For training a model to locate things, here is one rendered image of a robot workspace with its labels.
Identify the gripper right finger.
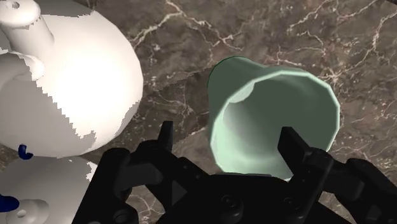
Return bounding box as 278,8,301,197
277,126,397,224

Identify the pale green cup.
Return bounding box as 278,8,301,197
207,56,341,181

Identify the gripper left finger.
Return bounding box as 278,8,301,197
71,120,212,224

